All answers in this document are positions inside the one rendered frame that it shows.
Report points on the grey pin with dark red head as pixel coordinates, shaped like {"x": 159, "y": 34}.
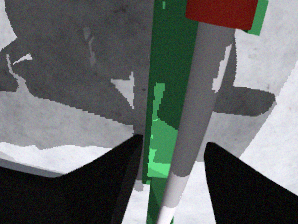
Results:
{"x": 215, "y": 33}

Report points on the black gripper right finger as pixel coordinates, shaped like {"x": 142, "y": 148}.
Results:
{"x": 242, "y": 195}

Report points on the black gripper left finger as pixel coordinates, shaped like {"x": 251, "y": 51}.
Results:
{"x": 94, "y": 194}

